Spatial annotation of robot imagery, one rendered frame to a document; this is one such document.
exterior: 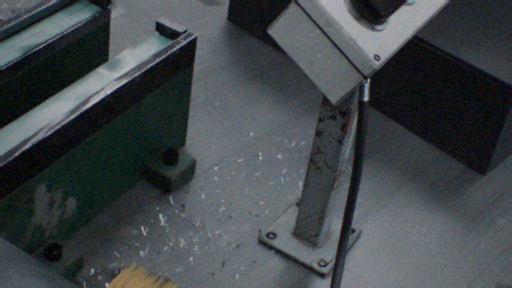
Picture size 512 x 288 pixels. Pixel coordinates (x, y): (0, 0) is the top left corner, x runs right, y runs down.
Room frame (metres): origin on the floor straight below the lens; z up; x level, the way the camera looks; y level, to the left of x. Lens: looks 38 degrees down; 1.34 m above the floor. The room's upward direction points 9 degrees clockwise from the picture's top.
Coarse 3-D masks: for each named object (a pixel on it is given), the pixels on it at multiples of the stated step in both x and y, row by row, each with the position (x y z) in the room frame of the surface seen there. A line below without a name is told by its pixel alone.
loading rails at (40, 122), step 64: (64, 0) 0.70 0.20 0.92; (0, 64) 0.59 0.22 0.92; (64, 64) 0.66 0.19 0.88; (128, 64) 0.62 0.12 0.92; (192, 64) 0.67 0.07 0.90; (0, 128) 0.58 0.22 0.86; (64, 128) 0.51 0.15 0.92; (128, 128) 0.58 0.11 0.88; (0, 192) 0.45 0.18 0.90; (64, 192) 0.51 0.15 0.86; (64, 256) 0.48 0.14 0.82
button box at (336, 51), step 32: (320, 0) 0.49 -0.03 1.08; (416, 0) 0.55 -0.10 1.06; (448, 0) 0.58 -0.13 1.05; (288, 32) 0.50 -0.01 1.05; (320, 32) 0.49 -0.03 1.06; (352, 32) 0.48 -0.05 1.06; (384, 32) 0.50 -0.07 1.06; (416, 32) 0.53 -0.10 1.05; (320, 64) 0.49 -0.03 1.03; (352, 64) 0.48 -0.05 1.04; (384, 64) 0.49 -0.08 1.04
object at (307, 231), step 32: (352, 96) 0.55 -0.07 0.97; (320, 128) 0.56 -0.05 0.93; (352, 128) 0.56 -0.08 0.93; (320, 160) 0.56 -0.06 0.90; (320, 192) 0.55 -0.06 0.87; (352, 192) 0.52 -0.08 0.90; (288, 224) 0.57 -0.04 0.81; (320, 224) 0.55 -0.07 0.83; (288, 256) 0.54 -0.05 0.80; (320, 256) 0.54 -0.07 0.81
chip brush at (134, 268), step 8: (136, 264) 0.49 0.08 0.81; (128, 272) 0.48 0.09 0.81; (136, 272) 0.49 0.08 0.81; (144, 272) 0.49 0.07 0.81; (152, 272) 0.49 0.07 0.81; (120, 280) 0.47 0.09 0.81; (128, 280) 0.47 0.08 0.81; (136, 280) 0.48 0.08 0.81; (144, 280) 0.48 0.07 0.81; (152, 280) 0.48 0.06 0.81; (160, 280) 0.48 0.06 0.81; (168, 280) 0.48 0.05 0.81
